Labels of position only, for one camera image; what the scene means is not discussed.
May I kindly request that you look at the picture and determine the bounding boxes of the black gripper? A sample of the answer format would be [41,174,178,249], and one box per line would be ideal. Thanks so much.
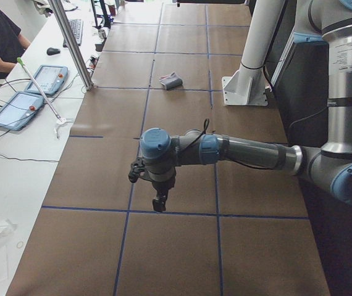
[149,168,176,212]

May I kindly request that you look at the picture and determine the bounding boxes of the pink and grey towel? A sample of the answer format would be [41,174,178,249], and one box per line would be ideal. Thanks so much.
[159,72,183,90]

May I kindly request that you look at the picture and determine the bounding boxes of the long grabber stick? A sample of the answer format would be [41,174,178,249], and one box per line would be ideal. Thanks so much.
[17,57,74,139]

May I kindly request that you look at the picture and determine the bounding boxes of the orange black connector block far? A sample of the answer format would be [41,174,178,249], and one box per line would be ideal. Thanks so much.
[88,55,99,70]

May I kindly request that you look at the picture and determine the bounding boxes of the far teach pendant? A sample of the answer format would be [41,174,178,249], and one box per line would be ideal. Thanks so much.
[33,65,69,97]

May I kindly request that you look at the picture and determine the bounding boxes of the teach pendant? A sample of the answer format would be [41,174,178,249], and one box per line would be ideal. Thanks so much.
[0,91,44,131]
[33,65,69,97]

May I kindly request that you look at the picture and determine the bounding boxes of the near teach pendant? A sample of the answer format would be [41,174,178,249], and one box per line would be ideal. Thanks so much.
[0,91,44,131]

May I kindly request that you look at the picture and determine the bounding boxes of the small metal cup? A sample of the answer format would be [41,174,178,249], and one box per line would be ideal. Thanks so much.
[98,29,107,40]

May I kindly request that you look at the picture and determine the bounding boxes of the black computer mouse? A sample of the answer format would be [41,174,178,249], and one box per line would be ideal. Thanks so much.
[46,47,61,56]

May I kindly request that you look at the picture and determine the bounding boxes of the black keyboard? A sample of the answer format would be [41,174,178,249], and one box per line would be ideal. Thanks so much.
[69,19,83,46]

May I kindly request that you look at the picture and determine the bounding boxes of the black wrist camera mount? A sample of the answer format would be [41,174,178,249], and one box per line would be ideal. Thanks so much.
[128,157,149,183]

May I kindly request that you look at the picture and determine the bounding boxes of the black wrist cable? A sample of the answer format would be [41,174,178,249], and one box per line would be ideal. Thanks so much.
[175,118,275,170]

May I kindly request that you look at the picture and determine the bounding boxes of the white camera stand post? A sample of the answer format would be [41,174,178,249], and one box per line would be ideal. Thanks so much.
[222,0,285,106]

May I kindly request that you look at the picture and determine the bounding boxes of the aluminium frame post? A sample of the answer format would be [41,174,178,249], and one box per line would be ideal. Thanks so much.
[48,0,93,91]

